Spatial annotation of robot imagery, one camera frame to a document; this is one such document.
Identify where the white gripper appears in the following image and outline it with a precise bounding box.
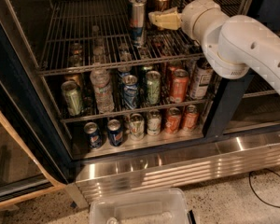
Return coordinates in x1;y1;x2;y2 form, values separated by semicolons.
148;0;220;40

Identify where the orange brown tall can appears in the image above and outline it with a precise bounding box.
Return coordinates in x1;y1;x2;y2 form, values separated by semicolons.
154;0;171;11

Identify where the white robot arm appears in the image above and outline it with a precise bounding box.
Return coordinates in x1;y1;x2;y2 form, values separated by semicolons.
148;0;280;95

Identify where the silver blue energy drink can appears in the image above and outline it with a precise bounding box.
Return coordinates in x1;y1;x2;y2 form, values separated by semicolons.
128;0;147;48

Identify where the green patterned can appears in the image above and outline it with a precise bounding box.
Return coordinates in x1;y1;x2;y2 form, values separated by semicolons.
146;71;161;105

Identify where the orange soda can middle shelf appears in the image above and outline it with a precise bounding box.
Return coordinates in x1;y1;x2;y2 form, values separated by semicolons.
170;69;189;104

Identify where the blue white striped can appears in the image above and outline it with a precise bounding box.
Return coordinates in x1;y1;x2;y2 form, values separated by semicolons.
122;75;139;109

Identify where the orange can bottom right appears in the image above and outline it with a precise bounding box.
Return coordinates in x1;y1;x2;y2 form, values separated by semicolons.
181;105;199;131

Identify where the white can bottom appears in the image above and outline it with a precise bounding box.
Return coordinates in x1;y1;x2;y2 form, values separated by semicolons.
147;109;161;136

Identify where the orange can bottom left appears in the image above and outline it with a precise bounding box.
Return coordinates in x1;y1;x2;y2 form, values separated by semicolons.
165;107;181;134

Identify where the silver green can bottom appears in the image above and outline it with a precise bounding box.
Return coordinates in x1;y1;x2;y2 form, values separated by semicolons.
129;113;145;140

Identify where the gold can back left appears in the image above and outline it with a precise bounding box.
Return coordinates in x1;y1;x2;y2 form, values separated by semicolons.
64;74;84;91

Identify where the green can left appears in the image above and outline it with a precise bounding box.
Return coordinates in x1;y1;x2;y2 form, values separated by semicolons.
61;80;83;116

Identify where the blue pepsi can right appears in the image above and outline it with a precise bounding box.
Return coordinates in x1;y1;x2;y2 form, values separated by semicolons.
107;119;123;147

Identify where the blue pepsi can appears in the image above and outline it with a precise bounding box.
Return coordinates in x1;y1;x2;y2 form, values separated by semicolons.
84;122;102;148
107;119;123;147

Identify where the steel fridge base grille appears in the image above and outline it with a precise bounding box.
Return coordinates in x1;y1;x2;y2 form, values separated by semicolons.
76;131;280;203

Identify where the blue pepsi can left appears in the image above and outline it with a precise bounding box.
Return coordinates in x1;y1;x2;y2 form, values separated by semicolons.
84;122;102;148

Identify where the glass fridge door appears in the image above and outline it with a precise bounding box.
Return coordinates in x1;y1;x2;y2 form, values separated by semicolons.
0;83;64;211

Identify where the white label bottle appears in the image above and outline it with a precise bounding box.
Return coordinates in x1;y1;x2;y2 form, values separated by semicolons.
189;58;213;100

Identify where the clear water bottle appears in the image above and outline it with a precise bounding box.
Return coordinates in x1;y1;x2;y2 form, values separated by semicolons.
90;69;114;113

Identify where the clear plastic bin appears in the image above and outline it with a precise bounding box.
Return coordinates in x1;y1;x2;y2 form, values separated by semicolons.
89;189;190;224

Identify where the right compartment wire shelf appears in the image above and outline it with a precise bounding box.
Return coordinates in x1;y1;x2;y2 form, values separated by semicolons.
244;75;276;98

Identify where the top wire shelf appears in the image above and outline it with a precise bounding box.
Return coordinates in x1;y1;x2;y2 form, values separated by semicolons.
39;0;203;77

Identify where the middle wire shelf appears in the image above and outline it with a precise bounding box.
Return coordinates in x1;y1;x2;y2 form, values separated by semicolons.
59;91;215;124

